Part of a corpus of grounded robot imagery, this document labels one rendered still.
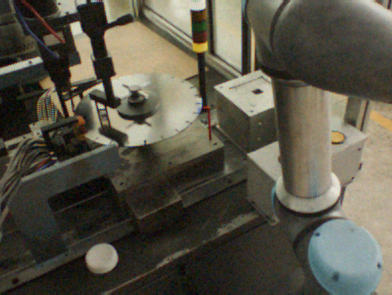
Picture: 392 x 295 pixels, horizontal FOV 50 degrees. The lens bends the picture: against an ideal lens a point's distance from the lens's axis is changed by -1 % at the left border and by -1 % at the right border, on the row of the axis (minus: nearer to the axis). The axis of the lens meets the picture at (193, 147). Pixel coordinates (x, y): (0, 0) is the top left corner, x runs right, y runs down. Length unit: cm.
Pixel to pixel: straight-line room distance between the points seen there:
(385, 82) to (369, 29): 6
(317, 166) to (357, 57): 29
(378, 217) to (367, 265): 143
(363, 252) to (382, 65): 36
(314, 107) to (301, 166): 12
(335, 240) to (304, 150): 16
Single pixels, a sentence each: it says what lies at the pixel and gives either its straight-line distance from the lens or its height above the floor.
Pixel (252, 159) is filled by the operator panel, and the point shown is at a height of 90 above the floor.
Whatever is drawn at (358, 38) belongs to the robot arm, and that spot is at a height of 136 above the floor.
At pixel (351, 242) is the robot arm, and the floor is 98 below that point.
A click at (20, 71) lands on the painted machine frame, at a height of 104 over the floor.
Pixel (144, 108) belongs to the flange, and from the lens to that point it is 107.
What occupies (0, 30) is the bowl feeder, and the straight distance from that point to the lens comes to 161.
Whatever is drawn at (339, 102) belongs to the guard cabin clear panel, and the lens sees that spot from 117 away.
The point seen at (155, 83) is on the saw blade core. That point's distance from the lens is 119.
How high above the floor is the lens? 155
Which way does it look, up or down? 39 degrees down
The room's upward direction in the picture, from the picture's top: 5 degrees counter-clockwise
